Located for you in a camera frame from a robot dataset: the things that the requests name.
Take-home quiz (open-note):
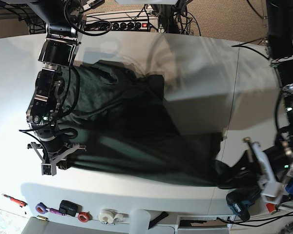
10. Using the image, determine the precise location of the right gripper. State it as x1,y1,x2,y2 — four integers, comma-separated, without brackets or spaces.
27,142,86,176

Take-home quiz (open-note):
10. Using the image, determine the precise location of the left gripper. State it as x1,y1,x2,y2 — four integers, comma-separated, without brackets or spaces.
231,137,283,204

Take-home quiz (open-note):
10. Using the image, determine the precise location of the dark green t-shirt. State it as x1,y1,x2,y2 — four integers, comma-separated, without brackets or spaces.
56,59,259,190

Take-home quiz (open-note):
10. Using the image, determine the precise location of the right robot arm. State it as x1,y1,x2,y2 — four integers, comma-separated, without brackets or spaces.
25,0,86,176

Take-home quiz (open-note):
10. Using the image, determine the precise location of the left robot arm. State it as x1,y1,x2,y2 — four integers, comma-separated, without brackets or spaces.
244,0,293,204

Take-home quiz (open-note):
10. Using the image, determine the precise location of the red square tag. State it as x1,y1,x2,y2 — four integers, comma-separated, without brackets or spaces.
266,203,276,213

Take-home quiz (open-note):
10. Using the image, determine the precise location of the purple tape roll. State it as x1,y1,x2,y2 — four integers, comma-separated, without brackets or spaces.
35,202,48,214

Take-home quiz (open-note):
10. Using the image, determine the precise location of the red black screwdriver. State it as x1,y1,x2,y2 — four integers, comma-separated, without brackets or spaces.
1,194,27,208

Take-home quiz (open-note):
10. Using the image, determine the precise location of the red tape roll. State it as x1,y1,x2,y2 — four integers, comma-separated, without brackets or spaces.
78,212,90,223

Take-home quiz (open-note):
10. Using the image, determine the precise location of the clear tape dispenser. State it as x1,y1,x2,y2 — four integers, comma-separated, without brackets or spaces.
97,209,129,225

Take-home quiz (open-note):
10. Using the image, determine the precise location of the white paper roll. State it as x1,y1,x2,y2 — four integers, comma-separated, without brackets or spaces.
129,209,151,234

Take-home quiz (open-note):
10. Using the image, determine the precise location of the black power strip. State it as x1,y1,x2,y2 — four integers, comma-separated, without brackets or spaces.
85,21,157,32

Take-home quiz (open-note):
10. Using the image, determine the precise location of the teal black cordless drill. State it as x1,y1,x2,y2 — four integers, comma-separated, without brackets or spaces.
226,187,261,221

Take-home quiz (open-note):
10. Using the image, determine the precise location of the black action camera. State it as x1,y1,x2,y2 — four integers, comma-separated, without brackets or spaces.
59,200,79,217

